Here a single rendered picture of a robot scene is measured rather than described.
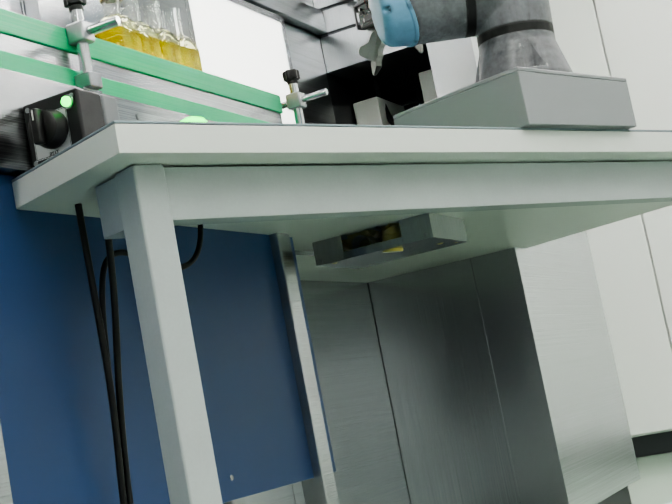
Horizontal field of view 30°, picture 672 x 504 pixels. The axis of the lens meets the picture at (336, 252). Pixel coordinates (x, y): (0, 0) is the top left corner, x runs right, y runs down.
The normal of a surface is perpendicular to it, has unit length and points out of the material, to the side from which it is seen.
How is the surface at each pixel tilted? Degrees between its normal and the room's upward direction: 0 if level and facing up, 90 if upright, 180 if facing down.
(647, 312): 90
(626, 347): 90
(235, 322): 90
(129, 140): 90
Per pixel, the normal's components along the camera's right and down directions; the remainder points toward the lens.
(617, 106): 0.64, -0.22
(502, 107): -0.74, 0.05
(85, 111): 0.88, -0.22
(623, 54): -0.44, -0.04
